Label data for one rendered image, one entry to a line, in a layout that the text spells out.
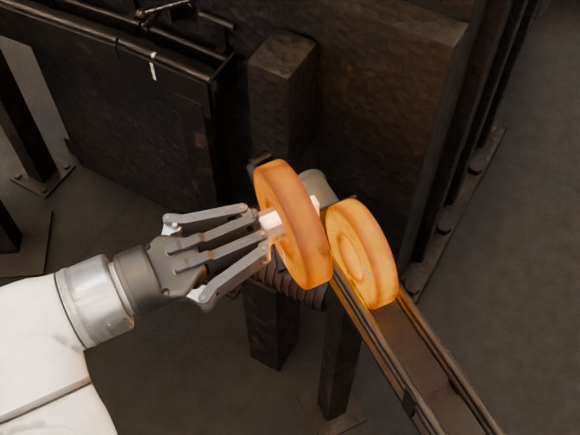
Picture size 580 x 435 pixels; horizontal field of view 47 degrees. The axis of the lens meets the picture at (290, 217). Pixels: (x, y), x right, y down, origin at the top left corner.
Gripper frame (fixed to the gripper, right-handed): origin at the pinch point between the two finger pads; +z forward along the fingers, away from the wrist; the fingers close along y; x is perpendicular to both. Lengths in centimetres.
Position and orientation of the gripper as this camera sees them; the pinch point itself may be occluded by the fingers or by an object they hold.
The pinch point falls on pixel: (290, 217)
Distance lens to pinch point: 77.1
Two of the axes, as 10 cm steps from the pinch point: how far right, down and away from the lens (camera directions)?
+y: 4.3, 7.5, -5.1
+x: -0.5, -5.4, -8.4
